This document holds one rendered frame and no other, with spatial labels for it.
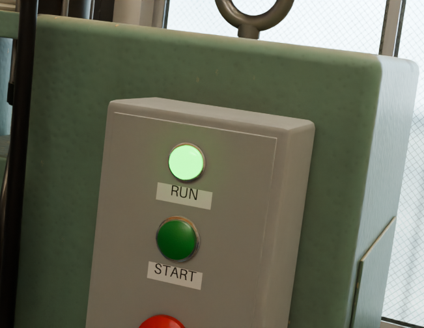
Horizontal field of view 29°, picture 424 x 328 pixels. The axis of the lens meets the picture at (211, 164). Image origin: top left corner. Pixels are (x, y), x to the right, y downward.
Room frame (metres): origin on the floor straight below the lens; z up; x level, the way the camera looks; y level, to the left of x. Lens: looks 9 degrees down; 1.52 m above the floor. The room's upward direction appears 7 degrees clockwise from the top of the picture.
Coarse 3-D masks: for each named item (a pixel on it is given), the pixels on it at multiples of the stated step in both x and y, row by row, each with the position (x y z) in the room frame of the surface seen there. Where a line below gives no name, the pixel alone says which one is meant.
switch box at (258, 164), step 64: (128, 128) 0.42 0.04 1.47; (192, 128) 0.41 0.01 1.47; (256, 128) 0.40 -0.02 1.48; (128, 192) 0.42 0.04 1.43; (256, 192) 0.39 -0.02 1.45; (128, 256) 0.42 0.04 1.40; (256, 256) 0.39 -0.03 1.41; (128, 320) 0.41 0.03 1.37; (192, 320) 0.40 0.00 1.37; (256, 320) 0.39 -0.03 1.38
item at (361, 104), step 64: (64, 64) 0.50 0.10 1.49; (128, 64) 0.49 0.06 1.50; (192, 64) 0.47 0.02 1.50; (256, 64) 0.46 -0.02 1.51; (320, 64) 0.45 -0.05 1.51; (384, 64) 0.46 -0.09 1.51; (64, 128) 0.50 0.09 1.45; (320, 128) 0.45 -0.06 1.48; (384, 128) 0.49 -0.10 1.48; (64, 192) 0.50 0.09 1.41; (320, 192) 0.45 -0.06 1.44; (384, 192) 0.54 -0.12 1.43; (64, 256) 0.50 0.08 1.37; (320, 256) 0.44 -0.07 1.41; (384, 256) 0.57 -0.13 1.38; (64, 320) 0.49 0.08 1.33; (320, 320) 0.44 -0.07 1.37
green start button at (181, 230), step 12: (180, 216) 0.41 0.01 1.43; (168, 228) 0.40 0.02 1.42; (180, 228) 0.40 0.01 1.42; (192, 228) 0.40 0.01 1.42; (156, 240) 0.41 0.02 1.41; (168, 240) 0.40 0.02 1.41; (180, 240) 0.40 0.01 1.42; (192, 240) 0.40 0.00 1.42; (168, 252) 0.40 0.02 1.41; (180, 252) 0.40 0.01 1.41; (192, 252) 0.40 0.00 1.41
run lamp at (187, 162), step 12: (180, 144) 0.41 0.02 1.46; (192, 144) 0.40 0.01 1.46; (180, 156) 0.40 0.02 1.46; (192, 156) 0.40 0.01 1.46; (204, 156) 0.40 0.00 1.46; (180, 168) 0.40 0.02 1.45; (192, 168) 0.40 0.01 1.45; (204, 168) 0.40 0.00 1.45; (180, 180) 0.41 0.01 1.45; (192, 180) 0.40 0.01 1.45
